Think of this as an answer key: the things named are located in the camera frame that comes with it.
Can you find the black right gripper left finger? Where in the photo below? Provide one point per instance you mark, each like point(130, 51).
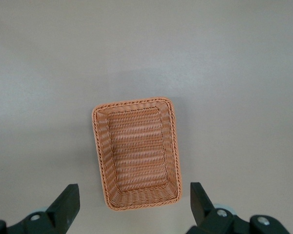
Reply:
point(63, 209)

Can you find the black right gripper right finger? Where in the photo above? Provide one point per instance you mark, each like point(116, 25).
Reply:
point(205, 214)

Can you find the brown deep wicker basket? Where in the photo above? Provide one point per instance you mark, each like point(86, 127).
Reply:
point(136, 151)

